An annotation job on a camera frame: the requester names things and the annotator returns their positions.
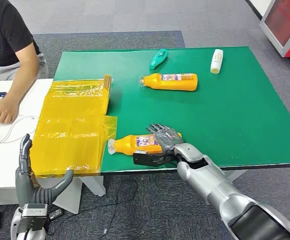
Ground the yellow film wrapped box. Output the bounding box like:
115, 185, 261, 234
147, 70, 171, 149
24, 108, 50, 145
30, 74, 118, 178

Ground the thin white cable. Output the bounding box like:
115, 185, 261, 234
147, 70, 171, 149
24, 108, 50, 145
0, 115, 38, 145

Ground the orange bottle with clear cap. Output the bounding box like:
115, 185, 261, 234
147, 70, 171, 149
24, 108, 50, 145
107, 132, 183, 156
138, 72, 199, 92

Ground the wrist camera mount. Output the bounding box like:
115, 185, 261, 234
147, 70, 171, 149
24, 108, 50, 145
17, 203, 48, 234
133, 149, 179, 168

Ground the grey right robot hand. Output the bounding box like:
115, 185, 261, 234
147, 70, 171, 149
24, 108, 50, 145
146, 123, 185, 155

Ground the white table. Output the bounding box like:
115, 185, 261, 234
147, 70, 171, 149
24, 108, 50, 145
0, 78, 83, 215

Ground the person's hand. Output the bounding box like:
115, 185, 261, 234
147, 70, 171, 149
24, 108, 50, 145
0, 97, 20, 125

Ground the black floor cable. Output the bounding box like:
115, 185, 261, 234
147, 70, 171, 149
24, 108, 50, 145
46, 178, 140, 237

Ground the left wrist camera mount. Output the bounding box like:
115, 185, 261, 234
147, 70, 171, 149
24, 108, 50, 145
17, 203, 48, 234

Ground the red and white cabinet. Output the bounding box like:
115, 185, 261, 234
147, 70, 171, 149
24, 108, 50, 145
259, 0, 290, 59

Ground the white table leg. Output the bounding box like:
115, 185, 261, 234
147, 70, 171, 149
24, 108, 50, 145
224, 169, 247, 182
79, 175, 107, 197

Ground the person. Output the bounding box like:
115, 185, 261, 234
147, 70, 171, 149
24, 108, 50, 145
0, 0, 49, 125

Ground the green plastic bottle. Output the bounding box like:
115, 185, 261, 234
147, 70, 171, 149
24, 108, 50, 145
149, 48, 168, 71

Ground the white plastic bottle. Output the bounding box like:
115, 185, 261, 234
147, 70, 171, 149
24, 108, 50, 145
210, 48, 224, 75

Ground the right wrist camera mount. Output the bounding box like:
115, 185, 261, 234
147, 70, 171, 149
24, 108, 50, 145
133, 149, 179, 168

